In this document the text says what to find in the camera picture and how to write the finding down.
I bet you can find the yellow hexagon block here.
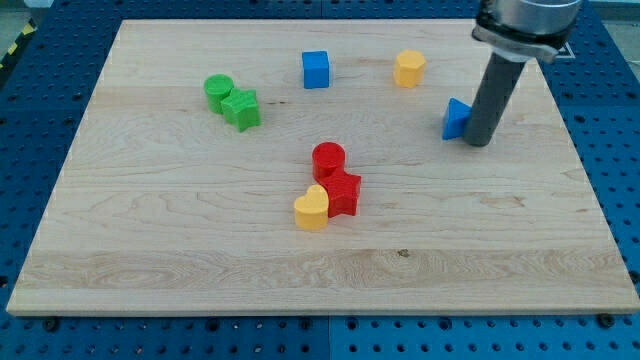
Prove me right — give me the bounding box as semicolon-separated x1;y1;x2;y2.
393;49;427;88

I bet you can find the red star block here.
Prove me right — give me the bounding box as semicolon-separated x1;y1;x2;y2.
319;171;362;218

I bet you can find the blue cube block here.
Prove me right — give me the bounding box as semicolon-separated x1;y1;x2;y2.
301;50;330;89

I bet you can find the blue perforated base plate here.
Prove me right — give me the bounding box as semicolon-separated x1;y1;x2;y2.
1;1;639;359

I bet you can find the blue triangle block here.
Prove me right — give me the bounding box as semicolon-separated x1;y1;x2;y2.
442;98;472;140

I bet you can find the light wooden board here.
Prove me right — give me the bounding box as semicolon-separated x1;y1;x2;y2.
7;20;639;317

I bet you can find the green cylinder block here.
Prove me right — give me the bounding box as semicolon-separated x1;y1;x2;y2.
203;74;235;114

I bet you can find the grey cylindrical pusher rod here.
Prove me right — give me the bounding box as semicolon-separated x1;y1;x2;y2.
463;53;525;147

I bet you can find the red cylinder block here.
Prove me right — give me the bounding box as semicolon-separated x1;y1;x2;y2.
312;142;346;180

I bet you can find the green star block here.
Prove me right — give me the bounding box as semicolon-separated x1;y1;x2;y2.
221;88;261;132

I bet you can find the yellow heart block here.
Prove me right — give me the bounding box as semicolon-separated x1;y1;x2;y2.
294;184;329;230

